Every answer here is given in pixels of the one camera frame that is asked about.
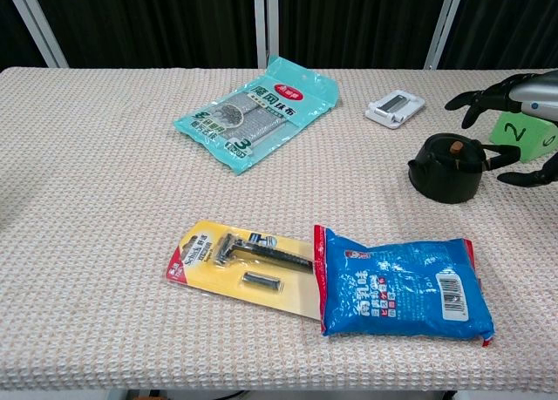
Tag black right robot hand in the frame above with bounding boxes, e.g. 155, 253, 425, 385
444, 71, 558, 188

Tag yellow razor blister pack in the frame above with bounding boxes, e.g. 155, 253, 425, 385
165, 220, 323, 322

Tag beige waffle tablecloth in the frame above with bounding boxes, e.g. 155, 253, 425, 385
0, 66, 558, 393

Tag black pleated curtain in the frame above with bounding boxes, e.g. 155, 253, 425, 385
0, 0, 558, 71

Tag white folding phone stand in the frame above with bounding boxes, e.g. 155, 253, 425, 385
364, 91, 427, 132

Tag blue snack bag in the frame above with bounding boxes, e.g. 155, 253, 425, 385
313, 224, 497, 347

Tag white frame post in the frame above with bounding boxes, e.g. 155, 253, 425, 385
7, 0, 69, 69
424, 0, 468, 71
253, 0, 267, 69
266, 0, 281, 65

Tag teal cleaning cloth package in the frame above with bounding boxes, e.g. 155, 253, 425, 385
173, 55, 342, 177

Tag black teapot with cork knob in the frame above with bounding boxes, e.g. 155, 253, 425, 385
407, 132, 523, 206

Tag green numbered foam block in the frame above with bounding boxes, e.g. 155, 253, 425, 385
488, 111, 558, 164

